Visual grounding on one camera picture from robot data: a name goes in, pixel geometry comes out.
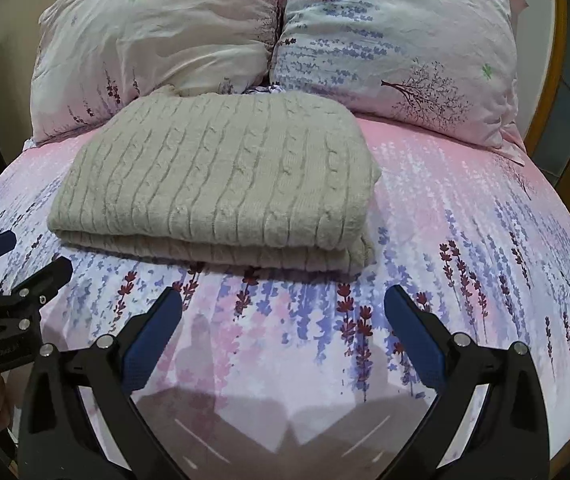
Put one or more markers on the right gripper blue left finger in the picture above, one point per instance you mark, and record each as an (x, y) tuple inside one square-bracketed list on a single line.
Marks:
[(57, 439)]

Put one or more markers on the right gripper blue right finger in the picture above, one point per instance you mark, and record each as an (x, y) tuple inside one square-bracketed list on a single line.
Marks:
[(510, 438)]

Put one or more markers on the beige cable knit sweater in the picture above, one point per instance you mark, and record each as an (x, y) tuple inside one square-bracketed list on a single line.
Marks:
[(275, 180)]

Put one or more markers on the pink floral bed sheet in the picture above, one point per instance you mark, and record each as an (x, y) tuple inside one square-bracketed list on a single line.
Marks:
[(295, 375)]

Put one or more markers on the left pink floral pillow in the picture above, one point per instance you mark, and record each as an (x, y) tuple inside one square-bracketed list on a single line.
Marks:
[(96, 56)]

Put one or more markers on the right blue floral pillow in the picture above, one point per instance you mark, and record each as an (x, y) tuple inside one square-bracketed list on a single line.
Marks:
[(448, 66)]

